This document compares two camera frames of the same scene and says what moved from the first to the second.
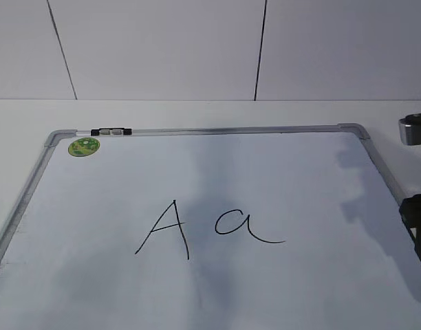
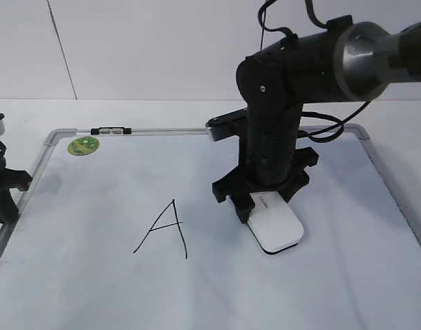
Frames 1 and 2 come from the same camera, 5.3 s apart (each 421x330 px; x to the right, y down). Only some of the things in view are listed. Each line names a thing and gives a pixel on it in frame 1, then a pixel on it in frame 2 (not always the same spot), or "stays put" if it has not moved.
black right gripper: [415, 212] to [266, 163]
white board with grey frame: [262, 227] stays put
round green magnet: [83, 146] stays put
